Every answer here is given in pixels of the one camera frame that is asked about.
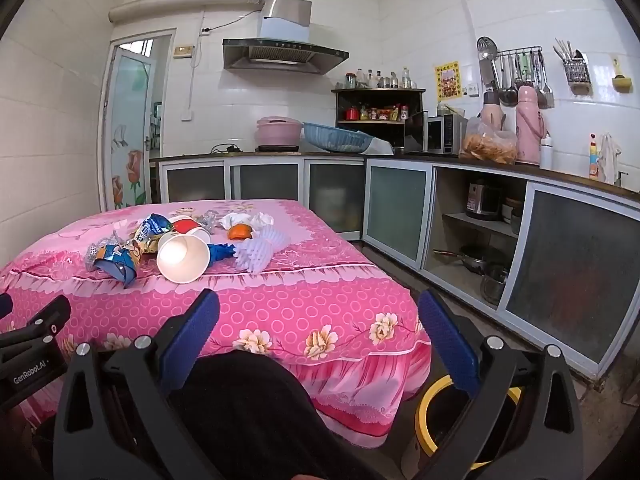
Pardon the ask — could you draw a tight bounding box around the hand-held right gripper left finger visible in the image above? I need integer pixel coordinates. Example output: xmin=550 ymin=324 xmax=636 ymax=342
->
xmin=52 ymin=289 xmax=221 ymax=480

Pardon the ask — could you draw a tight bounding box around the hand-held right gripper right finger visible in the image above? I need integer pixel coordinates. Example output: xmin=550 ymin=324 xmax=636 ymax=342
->
xmin=400 ymin=290 xmax=586 ymax=480

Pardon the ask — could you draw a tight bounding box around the yellow rimmed trash bin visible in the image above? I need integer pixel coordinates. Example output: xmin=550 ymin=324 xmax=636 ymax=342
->
xmin=415 ymin=375 xmax=524 ymax=471

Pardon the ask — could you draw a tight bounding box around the white paper cup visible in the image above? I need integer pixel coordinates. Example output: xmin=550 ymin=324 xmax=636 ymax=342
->
xmin=156 ymin=232 xmax=211 ymax=285

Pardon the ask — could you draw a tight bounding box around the steel pot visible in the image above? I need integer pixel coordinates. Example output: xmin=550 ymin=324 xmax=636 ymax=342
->
xmin=481 ymin=265 xmax=511 ymax=306

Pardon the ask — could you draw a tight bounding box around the silver foil wrapper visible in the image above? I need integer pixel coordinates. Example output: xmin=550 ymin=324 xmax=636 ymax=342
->
xmin=86 ymin=232 xmax=126 ymax=271
xmin=196 ymin=212 xmax=224 ymax=234

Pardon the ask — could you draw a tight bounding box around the blue crumpled snack wrapper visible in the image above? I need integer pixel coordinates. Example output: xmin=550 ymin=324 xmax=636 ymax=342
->
xmin=95 ymin=242 xmax=144 ymax=288

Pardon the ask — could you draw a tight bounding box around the frying pan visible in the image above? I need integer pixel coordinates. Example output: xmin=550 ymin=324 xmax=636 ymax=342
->
xmin=434 ymin=245 xmax=506 ymax=274

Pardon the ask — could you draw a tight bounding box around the person's dark trouser leg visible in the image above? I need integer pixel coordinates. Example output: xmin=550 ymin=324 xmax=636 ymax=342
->
xmin=165 ymin=350 xmax=381 ymax=480

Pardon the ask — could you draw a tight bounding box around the white foam fruit net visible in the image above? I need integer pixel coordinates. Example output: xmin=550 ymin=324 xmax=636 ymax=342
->
xmin=234 ymin=225 xmax=291 ymax=275

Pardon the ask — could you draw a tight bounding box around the blue yellow snack bag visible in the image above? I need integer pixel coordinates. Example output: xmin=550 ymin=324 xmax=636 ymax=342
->
xmin=134 ymin=213 xmax=174 ymax=254

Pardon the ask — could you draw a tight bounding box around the pink floral tablecloth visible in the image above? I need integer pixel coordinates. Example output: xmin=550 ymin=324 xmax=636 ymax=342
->
xmin=0 ymin=199 xmax=433 ymax=448

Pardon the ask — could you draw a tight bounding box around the white crumpled tissue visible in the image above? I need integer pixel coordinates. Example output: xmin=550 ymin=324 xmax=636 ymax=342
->
xmin=220 ymin=211 xmax=275 ymax=234

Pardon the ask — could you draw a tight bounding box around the silver rice cooker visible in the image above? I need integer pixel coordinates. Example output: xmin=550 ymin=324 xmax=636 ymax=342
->
xmin=466 ymin=180 xmax=504 ymax=221

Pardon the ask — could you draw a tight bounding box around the kitchen counter cabinet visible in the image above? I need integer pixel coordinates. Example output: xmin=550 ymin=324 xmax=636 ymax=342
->
xmin=149 ymin=152 xmax=640 ymax=382

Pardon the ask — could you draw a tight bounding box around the plastic bag of fried food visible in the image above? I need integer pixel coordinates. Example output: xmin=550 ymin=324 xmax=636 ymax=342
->
xmin=460 ymin=116 xmax=519 ymax=165

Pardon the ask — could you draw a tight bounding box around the silver microwave oven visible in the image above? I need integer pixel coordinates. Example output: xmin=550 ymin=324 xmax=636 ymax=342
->
xmin=405 ymin=111 xmax=469 ymax=156

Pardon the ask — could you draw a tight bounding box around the white squeeze bottle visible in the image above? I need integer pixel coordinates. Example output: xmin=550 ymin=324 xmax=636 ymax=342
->
xmin=539 ymin=132 xmax=555 ymax=171

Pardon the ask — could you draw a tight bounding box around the pink cooking pot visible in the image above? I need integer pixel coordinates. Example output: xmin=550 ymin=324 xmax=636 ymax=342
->
xmin=256 ymin=116 xmax=304 ymax=150

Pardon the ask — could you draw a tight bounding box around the glass door with flower print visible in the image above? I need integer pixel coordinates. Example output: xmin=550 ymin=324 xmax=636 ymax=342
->
xmin=102 ymin=35 xmax=174 ymax=212

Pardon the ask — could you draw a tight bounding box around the dish soap bottle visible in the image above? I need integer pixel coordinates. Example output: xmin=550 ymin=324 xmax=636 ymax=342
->
xmin=587 ymin=132 xmax=601 ymax=180

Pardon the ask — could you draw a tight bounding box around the blue plastic basket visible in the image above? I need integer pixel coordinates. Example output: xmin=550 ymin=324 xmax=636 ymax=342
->
xmin=302 ymin=121 xmax=374 ymax=154

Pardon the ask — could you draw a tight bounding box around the pink thermos with dark lid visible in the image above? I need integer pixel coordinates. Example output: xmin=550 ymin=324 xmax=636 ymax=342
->
xmin=481 ymin=91 xmax=507 ymax=134

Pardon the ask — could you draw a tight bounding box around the tall pink thermos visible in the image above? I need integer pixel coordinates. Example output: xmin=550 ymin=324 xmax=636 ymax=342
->
xmin=515 ymin=86 xmax=546 ymax=165

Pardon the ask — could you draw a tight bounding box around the row of condiment jars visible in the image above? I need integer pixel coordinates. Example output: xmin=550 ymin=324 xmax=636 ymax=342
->
xmin=345 ymin=104 xmax=411 ymax=122

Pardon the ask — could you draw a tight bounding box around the white hanging towel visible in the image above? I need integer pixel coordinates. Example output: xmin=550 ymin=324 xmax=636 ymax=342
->
xmin=599 ymin=133 xmax=623 ymax=185

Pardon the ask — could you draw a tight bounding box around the dark wooden corner shelf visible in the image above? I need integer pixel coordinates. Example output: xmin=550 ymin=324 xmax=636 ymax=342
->
xmin=331 ymin=87 xmax=426 ymax=154

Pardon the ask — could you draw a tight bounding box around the row of glass bottles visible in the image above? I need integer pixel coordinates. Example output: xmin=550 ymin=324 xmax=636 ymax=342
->
xmin=344 ymin=67 xmax=418 ymax=90

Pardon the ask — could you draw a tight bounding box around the rack of hanging utensils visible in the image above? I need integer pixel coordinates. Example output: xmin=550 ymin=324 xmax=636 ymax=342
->
xmin=477 ymin=36 xmax=555 ymax=109

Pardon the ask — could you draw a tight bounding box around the steel range hood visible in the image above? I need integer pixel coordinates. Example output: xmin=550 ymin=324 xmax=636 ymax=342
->
xmin=222 ymin=0 xmax=350 ymax=76

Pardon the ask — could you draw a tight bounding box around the metal chopstick holder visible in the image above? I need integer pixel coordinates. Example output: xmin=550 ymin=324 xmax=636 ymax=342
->
xmin=553 ymin=37 xmax=589 ymax=84

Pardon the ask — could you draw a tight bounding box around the yellow wall poster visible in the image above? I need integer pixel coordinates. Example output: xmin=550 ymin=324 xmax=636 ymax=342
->
xmin=434 ymin=61 xmax=462 ymax=102

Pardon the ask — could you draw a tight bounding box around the yellow wall scoop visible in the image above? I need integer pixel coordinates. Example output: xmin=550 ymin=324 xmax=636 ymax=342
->
xmin=611 ymin=58 xmax=632 ymax=93

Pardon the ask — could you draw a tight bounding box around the white exhaust duct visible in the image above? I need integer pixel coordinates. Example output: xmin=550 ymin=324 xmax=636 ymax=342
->
xmin=109 ymin=0 xmax=276 ymax=24

